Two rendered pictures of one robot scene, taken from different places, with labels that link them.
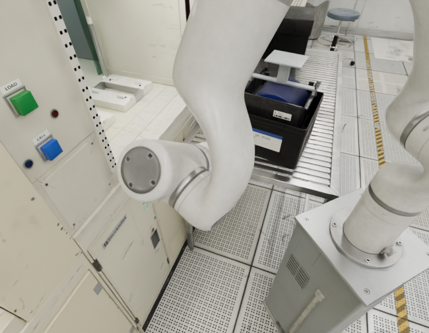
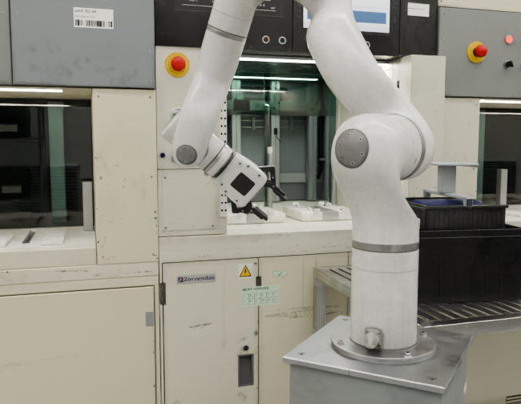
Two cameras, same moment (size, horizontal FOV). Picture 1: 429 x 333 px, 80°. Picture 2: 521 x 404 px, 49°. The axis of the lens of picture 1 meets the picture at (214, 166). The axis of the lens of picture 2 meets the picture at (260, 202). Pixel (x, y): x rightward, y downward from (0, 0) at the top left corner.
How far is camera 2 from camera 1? 123 cm
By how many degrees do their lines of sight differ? 60
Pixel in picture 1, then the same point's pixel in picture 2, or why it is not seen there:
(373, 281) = (321, 355)
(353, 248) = (347, 337)
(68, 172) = (183, 182)
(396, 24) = not seen: outside the picture
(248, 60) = (210, 59)
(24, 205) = (145, 176)
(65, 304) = (121, 288)
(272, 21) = (216, 42)
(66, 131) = not seen: hidden behind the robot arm
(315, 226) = (344, 324)
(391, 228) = (357, 278)
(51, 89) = not seen: hidden behind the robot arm
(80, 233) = (165, 239)
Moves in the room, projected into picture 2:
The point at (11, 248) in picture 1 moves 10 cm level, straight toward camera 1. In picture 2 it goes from (123, 195) to (118, 199)
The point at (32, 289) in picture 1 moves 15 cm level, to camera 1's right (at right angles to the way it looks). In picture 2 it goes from (114, 240) to (137, 248)
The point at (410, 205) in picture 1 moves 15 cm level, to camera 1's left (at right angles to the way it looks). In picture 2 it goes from (356, 228) to (300, 220)
